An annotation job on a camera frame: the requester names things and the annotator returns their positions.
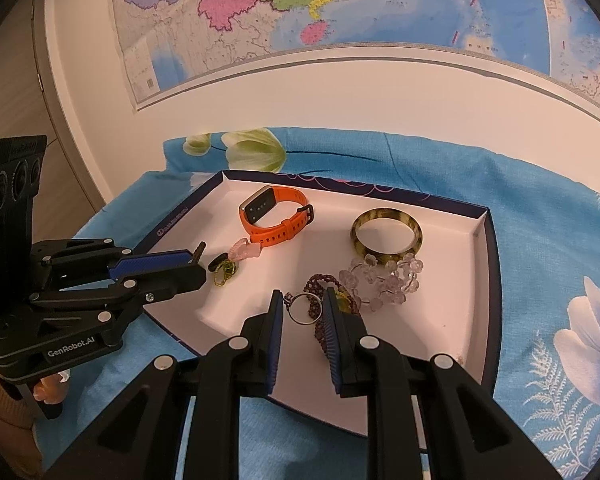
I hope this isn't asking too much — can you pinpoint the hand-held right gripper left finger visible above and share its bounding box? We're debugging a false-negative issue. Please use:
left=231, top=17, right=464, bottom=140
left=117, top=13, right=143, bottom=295
left=40, top=288, right=286, bottom=480

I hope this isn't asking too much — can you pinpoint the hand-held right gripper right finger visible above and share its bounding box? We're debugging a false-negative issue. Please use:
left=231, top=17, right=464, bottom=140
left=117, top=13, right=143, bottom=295
left=321, top=287, right=562, bottom=480

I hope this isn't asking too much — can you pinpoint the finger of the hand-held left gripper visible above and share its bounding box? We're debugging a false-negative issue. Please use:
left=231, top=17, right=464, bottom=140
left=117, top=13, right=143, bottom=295
left=30, top=238, right=207, bottom=282
left=29, top=263, right=208, bottom=322

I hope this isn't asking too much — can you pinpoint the silver ring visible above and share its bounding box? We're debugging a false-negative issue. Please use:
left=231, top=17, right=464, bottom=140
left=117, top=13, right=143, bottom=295
left=284, top=292, right=324, bottom=327

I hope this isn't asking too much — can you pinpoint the dark red bead bracelet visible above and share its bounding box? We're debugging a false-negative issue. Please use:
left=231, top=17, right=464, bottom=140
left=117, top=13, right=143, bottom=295
left=302, top=272, right=362, bottom=362

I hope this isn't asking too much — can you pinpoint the black ring green cord charm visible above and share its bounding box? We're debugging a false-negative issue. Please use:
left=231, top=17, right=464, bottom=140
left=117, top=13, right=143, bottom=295
left=207, top=255, right=239, bottom=289

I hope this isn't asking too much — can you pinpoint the clear flower bead bracelet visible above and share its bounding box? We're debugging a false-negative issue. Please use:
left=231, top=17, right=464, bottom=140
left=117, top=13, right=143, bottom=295
left=337, top=253, right=425, bottom=314

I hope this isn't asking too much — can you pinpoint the white shallow box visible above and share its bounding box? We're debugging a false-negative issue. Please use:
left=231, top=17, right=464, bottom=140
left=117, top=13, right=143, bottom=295
left=130, top=170, right=504, bottom=439

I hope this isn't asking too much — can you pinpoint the person's left forearm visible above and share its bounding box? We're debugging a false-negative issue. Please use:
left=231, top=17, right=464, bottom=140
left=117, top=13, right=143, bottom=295
left=0, top=357, right=38, bottom=433

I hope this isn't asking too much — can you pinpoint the person's left hand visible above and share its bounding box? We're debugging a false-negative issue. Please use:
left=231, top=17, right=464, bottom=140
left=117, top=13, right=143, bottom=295
left=34, top=369, right=72, bottom=407

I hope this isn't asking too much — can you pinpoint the orange smart band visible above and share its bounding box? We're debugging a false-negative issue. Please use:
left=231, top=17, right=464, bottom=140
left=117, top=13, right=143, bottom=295
left=237, top=185, right=317, bottom=249

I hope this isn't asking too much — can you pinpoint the tortoiseshell bangle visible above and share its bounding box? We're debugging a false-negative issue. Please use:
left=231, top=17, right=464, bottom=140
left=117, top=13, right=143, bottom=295
left=349, top=207, right=425, bottom=264

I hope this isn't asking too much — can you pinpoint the blue floral blanket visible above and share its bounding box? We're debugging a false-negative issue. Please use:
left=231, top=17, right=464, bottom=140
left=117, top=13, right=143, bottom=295
left=34, top=127, right=600, bottom=480

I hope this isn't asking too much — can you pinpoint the colourful wall map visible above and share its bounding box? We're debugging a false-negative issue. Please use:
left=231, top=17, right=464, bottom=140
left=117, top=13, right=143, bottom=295
left=107, top=0, right=600, bottom=134

